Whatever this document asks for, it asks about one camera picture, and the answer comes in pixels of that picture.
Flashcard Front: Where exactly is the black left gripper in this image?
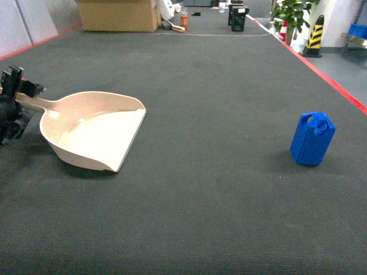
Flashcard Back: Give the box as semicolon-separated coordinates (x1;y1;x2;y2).
1;66;45;145

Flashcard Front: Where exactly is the beige plastic dustpan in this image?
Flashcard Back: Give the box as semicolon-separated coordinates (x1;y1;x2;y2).
13;91;146;172

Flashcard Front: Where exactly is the blue plastic block part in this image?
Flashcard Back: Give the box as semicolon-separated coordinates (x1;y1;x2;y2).
290;112;336;166

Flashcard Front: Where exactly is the blue bin on shelf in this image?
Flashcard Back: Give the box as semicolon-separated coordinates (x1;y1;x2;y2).
348;23;367;39

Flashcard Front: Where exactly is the large cardboard box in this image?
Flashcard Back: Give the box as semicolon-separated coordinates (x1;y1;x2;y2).
76;0;161;32

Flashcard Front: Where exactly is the wooden brush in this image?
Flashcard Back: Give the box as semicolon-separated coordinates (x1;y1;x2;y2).
166;20;186;33

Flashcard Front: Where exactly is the orange bottle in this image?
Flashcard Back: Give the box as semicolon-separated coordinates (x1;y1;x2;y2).
180;14;188;30

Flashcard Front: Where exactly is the white cup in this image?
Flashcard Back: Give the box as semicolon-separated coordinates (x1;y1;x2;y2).
218;2;226;13

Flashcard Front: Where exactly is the black crate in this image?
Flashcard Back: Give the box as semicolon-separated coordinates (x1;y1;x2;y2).
228;5;249;32

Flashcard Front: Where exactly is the red white traffic cone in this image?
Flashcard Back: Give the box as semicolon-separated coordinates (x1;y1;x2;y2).
279;21;288;42

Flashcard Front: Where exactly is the green potted plant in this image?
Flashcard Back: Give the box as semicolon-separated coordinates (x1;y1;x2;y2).
271;0;320;46

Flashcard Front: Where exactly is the yellow black striped bollard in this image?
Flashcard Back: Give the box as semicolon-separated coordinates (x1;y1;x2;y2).
301;14;325;58

